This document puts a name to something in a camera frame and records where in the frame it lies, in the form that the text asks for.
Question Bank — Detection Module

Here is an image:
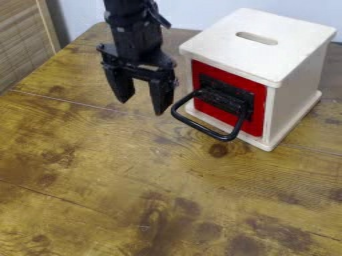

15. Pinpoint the wooden panel at left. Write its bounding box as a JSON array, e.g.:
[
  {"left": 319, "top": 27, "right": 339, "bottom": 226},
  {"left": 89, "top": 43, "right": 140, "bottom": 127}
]
[{"left": 0, "top": 0, "right": 60, "bottom": 94}]

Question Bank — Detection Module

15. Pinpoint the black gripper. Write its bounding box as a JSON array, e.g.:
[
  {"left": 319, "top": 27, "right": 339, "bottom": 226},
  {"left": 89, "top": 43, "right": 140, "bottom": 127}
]
[{"left": 97, "top": 18, "right": 176, "bottom": 116}]

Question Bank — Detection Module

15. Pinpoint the red wooden drawer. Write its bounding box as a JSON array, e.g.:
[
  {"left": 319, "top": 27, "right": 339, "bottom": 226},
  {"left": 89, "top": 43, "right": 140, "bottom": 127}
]
[{"left": 191, "top": 60, "right": 267, "bottom": 137}]

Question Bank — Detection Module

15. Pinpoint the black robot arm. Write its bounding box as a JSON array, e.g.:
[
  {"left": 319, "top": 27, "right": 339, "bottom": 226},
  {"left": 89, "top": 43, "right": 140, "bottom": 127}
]
[{"left": 96, "top": 0, "right": 176, "bottom": 115}]

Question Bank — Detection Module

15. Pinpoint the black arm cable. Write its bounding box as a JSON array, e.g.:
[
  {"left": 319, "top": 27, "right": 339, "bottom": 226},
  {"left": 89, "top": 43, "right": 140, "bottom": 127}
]
[{"left": 144, "top": 0, "right": 172, "bottom": 30}]

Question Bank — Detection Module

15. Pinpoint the black metal drawer handle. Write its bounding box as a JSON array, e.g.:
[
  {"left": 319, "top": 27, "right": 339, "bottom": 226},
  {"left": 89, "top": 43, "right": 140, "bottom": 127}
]
[{"left": 171, "top": 74, "right": 255, "bottom": 142}]

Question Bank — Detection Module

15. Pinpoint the white wooden box cabinet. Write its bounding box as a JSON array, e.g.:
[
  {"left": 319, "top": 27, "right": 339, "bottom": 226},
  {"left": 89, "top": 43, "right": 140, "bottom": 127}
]
[{"left": 179, "top": 8, "right": 336, "bottom": 151}]

